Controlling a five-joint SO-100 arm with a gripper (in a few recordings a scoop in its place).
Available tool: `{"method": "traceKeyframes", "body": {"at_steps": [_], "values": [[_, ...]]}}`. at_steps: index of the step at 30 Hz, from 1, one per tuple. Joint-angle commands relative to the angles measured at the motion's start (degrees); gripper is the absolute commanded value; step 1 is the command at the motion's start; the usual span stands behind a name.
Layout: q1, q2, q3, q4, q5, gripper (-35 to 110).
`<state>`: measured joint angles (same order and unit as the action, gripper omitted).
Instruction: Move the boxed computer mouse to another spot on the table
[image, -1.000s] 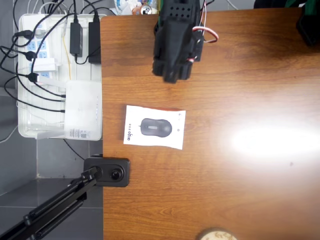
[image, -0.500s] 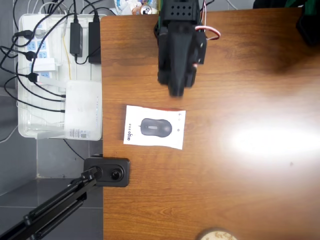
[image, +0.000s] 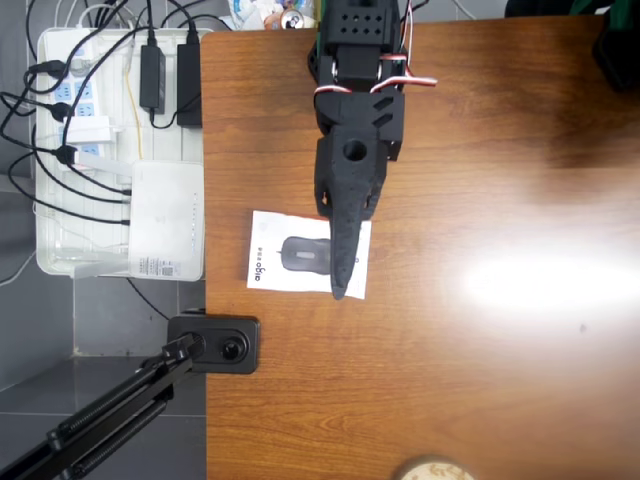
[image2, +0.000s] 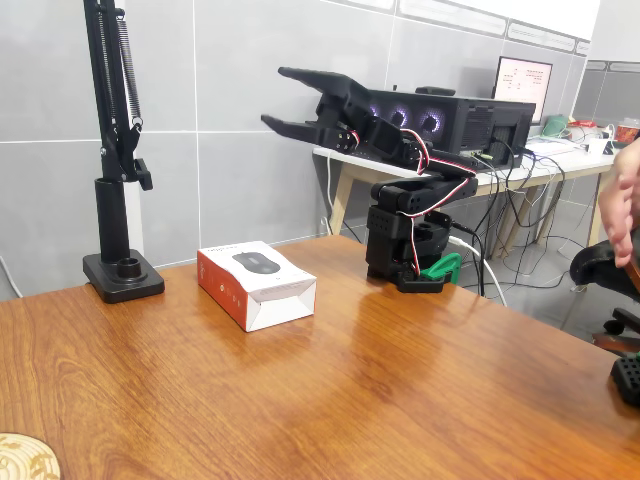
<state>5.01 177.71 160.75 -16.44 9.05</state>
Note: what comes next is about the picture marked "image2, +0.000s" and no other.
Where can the red tin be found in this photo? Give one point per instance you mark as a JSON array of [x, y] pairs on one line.
[[627, 134]]

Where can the black stand clamp base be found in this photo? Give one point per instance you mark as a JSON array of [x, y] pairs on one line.
[[125, 287]]

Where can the white wooden-leg table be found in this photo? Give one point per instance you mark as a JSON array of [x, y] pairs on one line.
[[350, 167]]

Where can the black office chair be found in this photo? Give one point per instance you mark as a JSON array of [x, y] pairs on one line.
[[595, 265]]

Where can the green bag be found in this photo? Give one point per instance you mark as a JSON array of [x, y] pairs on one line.
[[555, 126]]

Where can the computer monitor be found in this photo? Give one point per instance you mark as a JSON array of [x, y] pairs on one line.
[[522, 90]]

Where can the green table clamp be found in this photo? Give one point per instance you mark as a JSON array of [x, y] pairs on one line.
[[442, 267]]

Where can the black computer case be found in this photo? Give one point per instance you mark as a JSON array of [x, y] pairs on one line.
[[480, 125]]

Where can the person's hand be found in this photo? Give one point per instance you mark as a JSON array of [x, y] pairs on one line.
[[620, 200]]

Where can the round wooden coaster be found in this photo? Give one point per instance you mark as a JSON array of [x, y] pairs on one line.
[[25, 460]]

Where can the orange white mouse box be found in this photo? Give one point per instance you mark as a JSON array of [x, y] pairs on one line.
[[235, 285]]

